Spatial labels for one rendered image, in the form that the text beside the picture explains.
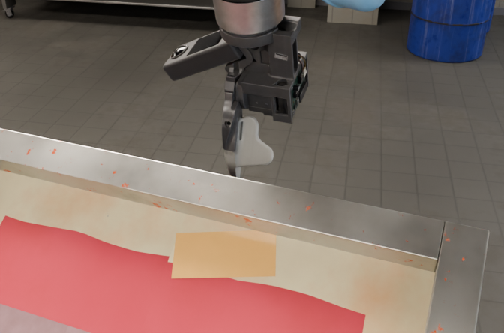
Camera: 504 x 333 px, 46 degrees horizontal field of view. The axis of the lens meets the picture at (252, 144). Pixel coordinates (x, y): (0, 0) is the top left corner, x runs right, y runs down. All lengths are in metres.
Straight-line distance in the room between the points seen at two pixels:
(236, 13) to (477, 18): 4.75
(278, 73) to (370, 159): 3.08
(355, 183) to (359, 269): 2.91
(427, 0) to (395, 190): 2.21
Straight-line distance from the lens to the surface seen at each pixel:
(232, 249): 0.60
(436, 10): 5.23
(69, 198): 0.69
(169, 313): 0.60
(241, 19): 0.61
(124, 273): 0.63
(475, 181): 3.68
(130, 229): 0.65
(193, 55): 0.69
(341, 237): 0.56
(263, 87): 0.66
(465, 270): 0.55
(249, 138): 0.70
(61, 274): 0.66
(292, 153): 3.73
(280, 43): 0.64
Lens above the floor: 1.88
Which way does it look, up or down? 29 degrees down
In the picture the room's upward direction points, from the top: straight up
